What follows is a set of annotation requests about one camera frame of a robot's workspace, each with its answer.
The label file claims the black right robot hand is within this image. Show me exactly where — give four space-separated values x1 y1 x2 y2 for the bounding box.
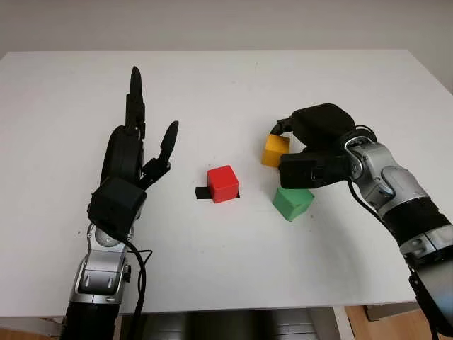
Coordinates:
270 103 357 154

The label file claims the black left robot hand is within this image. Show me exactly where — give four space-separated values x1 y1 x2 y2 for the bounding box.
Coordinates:
100 65 180 192

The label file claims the yellow wooden cube block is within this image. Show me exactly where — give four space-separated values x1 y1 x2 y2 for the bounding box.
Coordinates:
260 133 292 168

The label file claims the green wooden cube block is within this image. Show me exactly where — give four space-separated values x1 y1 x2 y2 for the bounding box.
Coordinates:
271 186 316 223

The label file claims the red wooden cube block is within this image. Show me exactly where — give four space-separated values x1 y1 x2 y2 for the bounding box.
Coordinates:
206 164 242 205

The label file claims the black tape strip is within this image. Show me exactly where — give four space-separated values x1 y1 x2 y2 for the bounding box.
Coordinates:
193 186 243 200

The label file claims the grey left robot thigh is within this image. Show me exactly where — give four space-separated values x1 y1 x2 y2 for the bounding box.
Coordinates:
139 313 188 340

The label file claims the grey robot thigh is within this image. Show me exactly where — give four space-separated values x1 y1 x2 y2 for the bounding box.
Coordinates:
139 313 188 340
273 310 316 340

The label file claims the white table leg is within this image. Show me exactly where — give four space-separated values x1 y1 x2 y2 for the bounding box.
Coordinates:
332 306 355 340

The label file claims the grey right robot thigh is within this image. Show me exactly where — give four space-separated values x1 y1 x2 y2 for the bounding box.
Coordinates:
273 310 316 340

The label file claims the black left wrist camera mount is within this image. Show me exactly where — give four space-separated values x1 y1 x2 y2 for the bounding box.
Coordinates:
87 176 148 241

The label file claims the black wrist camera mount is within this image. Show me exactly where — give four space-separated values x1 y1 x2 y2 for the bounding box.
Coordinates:
277 150 352 191
87 176 148 241

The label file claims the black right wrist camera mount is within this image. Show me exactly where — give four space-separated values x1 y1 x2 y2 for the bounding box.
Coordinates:
277 150 352 191

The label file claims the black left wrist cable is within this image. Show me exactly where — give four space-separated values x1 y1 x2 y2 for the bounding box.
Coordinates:
119 237 154 317

